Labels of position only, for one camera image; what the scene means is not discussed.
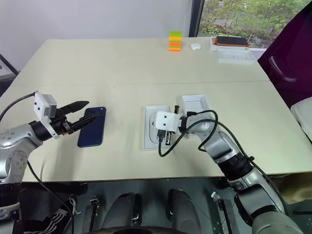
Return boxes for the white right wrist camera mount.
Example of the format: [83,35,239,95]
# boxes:
[155,111,181,134]

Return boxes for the white phone box base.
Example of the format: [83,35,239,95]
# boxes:
[144,104,173,151]

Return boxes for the olive brown cloth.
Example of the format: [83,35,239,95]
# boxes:
[272,173,312,206]

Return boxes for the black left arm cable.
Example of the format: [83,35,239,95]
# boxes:
[0,92,75,234]

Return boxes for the dark window frame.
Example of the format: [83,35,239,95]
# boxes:
[188,0,205,38]

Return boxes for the black smartphone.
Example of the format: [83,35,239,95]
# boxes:
[216,36,248,46]

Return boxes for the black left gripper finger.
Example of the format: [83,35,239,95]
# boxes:
[71,114,100,131]
[58,100,90,115]

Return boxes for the green orange toy brick stack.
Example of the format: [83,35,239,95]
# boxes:
[167,30,184,53]

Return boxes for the black white striped shoe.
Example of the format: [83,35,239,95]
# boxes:
[40,208,70,234]

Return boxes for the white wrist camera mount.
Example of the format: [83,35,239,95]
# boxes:
[33,92,62,140]
[155,111,181,134]

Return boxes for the white cushion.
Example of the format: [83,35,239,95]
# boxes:
[290,97,312,144]

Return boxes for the dark purple chair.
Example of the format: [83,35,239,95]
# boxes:
[257,4,312,109]

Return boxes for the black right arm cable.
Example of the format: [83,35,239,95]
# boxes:
[157,109,288,216]

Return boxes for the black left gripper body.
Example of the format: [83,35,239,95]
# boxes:
[49,109,74,136]

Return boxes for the metal table clamp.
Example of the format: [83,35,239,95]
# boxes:
[89,195,103,231]
[210,191,235,234]

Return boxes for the white phone box lid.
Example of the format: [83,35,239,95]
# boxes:
[180,94,213,122]

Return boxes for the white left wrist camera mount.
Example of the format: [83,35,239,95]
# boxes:
[33,92,62,140]

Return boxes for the white flat box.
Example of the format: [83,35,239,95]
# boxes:
[210,43,250,53]

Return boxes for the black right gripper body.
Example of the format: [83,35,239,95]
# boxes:
[157,130,173,147]

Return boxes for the dark blue smartphone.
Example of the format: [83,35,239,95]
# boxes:
[77,106,107,148]

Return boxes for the clear plastic tray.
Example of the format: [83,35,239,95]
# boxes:
[216,49,256,65]

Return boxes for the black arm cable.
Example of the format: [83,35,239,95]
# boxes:
[157,109,288,216]
[0,92,75,234]

